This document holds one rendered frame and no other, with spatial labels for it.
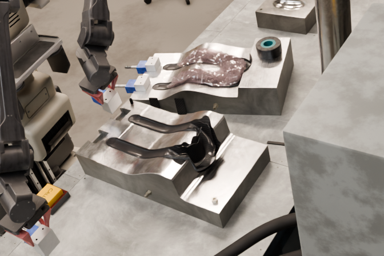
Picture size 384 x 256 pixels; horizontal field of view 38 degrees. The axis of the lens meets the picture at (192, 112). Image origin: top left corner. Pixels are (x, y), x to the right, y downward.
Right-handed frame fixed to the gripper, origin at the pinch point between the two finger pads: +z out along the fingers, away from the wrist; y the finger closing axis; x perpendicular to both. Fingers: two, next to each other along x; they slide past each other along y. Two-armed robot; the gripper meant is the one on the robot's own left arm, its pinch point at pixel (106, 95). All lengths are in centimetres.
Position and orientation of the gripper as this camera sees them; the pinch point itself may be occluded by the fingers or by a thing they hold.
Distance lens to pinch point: 168.5
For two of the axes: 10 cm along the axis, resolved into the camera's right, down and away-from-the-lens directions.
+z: 1.7, 6.1, 7.8
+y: 5.3, -7.2, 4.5
